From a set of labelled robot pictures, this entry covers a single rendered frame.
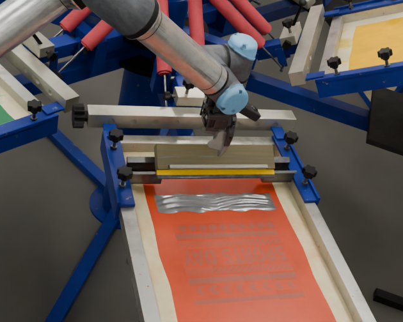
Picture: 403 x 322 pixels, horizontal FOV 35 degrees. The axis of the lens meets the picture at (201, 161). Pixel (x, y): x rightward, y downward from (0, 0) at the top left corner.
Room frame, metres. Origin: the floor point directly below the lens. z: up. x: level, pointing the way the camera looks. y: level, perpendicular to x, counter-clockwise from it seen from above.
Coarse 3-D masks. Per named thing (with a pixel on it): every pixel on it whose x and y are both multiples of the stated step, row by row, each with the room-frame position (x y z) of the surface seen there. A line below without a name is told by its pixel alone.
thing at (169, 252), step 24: (168, 192) 1.34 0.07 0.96; (192, 192) 1.37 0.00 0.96; (168, 216) 1.25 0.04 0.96; (192, 216) 1.28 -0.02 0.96; (216, 216) 1.31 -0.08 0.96; (168, 240) 1.16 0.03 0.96; (168, 264) 1.08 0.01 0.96; (192, 312) 0.96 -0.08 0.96; (216, 312) 0.98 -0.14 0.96; (240, 312) 1.00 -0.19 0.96
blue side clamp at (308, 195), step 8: (272, 136) 1.70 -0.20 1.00; (280, 144) 1.66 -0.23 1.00; (280, 152) 1.62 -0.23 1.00; (288, 152) 1.63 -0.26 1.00; (296, 152) 1.63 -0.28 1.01; (296, 160) 1.60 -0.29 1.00; (288, 168) 1.55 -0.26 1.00; (296, 168) 1.56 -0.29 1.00; (296, 176) 1.52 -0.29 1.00; (296, 184) 1.49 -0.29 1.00; (312, 184) 1.50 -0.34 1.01; (304, 192) 1.46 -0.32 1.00; (312, 192) 1.47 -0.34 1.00; (304, 200) 1.43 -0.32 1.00; (312, 200) 1.44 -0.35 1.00
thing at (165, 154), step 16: (160, 144) 1.38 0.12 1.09; (176, 144) 1.40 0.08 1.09; (192, 144) 1.42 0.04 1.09; (240, 144) 1.48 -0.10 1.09; (256, 144) 1.51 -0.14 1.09; (160, 160) 1.35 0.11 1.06; (176, 160) 1.36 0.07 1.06; (192, 160) 1.38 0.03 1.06; (208, 160) 1.40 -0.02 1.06; (224, 160) 1.42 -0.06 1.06; (240, 160) 1.45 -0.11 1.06; (256, 160) 1.47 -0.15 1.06; (272, 160) 1.49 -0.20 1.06
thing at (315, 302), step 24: (216, 192) 1.40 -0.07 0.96; (240, 192) 1.43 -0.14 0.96; (264, 192) 1.46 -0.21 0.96; (240, 216) 1.33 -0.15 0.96; (264, 216) 1.36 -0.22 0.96; (288, 240) 1.29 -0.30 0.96; (312, 288) 1.14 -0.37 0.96; (264, 312) 1.02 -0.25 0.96; (288, 312) 1.04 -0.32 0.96; (312, 312) 1.06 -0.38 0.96
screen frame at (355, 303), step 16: (128, 144) 1.47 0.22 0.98; (144, 144) 1.49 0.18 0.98; (272, 144) 1.66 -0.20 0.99; (128, 208) 1.20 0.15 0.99; (304, 208) 1.41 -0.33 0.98; (128, 224) 1.15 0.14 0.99; (320, 224) 1.36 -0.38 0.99; (128, 240) 1.09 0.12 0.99; (320, 240) 1.30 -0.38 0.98; (128, 256) 1.06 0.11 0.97; (144, 256) 1.06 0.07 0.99; (336, 256) 1.25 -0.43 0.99; (144, 272) 1.01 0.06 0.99; (336, 272) 1.20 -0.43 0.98; (144, 288) 0.96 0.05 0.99; (352, 288) 1.15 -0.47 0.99; (144, 304) 0.92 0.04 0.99; (352, 304) 1.10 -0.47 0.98; (144, 320) 0.88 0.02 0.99; (160, 320) 0.89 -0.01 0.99; (368, 320) 1.06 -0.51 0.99
